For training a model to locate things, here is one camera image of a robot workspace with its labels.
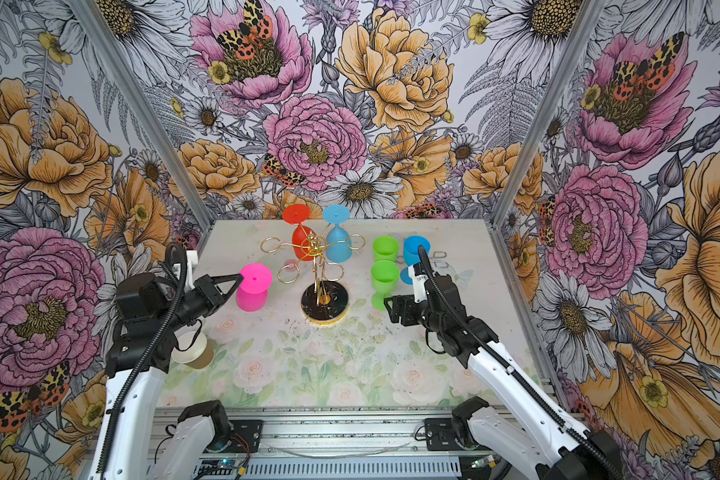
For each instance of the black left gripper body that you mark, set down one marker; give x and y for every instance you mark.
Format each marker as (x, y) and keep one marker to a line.
(200, 301)

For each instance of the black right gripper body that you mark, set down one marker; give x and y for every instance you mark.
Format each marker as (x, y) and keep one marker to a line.
(417, 314)

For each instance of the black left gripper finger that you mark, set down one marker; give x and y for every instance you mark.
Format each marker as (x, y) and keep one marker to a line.
(223, 280)
(230, 292)

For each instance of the pink wine glass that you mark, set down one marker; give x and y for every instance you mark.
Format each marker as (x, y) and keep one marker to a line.
(252, 293)

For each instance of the green wine glass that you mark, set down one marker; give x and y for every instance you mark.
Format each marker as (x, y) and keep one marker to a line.
(385, 248)
(384, 279)

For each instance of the blue wine glass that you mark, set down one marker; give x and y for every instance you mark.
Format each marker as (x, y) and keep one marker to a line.
(337, 239)
(411, 246)

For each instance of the red wine glass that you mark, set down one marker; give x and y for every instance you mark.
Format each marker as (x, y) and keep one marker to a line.
(296, 215)

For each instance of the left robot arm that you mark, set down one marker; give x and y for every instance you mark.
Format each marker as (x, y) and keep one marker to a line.
(137, 364)

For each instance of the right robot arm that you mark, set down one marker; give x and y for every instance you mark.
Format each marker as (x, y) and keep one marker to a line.
(516, 390)

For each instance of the gold wine glass rack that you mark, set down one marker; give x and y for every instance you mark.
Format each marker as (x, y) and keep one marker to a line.
(326, 301)

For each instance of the brown paper cup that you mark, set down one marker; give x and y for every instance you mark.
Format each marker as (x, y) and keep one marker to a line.
(193, 350)

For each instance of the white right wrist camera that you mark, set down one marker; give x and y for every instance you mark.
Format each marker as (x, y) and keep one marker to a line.
(419, 284)

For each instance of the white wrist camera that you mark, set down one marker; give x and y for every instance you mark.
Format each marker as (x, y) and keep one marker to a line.
(419, 284)
(192, 261)

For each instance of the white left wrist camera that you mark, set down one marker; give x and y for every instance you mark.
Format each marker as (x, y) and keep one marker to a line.
(192, 261)

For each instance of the aluminium front rail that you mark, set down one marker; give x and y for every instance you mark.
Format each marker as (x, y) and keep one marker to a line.
(381, 443)

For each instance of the left aluminium corner post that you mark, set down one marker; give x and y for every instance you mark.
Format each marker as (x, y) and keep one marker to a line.
(115, 62)

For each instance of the aluminium corner post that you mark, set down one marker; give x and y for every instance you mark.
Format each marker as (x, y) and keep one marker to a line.
(115, 62)
(582, 31)

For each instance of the right aluminium corner post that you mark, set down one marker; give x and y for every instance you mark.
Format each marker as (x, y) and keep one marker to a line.
(582, 31)

